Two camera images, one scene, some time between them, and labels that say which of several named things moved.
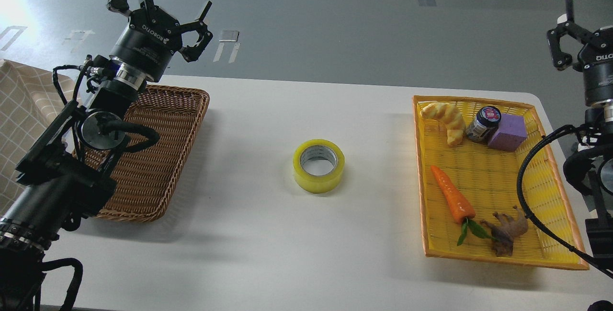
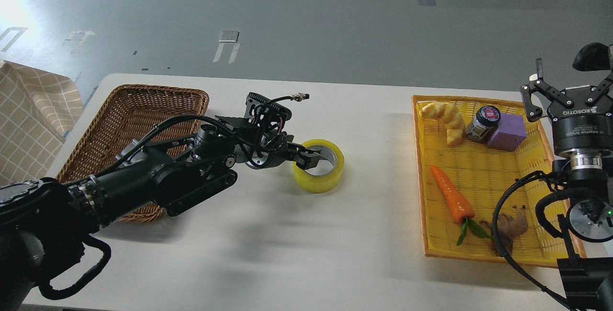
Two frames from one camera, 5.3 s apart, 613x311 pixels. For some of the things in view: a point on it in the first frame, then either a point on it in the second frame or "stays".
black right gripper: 595,60 to 580,128
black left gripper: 148,42 to 274,149
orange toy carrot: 460,208 stays
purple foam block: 511,133 stays
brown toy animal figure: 506,230 stays
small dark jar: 485,124 stays
